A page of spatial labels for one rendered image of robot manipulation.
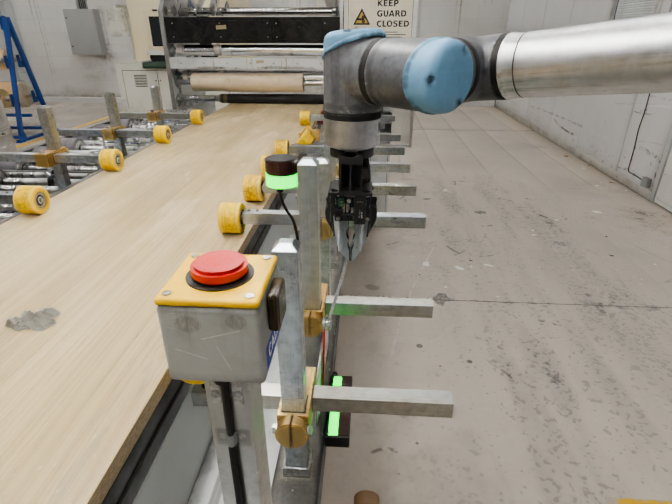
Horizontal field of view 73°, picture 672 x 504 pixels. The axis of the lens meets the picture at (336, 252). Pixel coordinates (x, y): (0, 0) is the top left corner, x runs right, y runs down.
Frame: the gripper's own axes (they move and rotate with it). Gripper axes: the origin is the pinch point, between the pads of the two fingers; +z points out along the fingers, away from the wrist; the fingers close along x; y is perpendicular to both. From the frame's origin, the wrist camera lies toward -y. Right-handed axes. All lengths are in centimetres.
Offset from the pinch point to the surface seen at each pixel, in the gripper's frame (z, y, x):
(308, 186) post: -11.9, -1.9, -7.7
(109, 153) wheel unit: 4, -85, -92
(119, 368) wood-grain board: 11.0, 21.5, -35.3
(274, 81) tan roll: -5, -258, -63
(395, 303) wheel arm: 15.0, -6.8, 9.4
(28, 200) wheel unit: 6, -39, -91
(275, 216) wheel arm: 5.6, -31.1, -20.1
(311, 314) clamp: 14.0, 0.0, -7.6
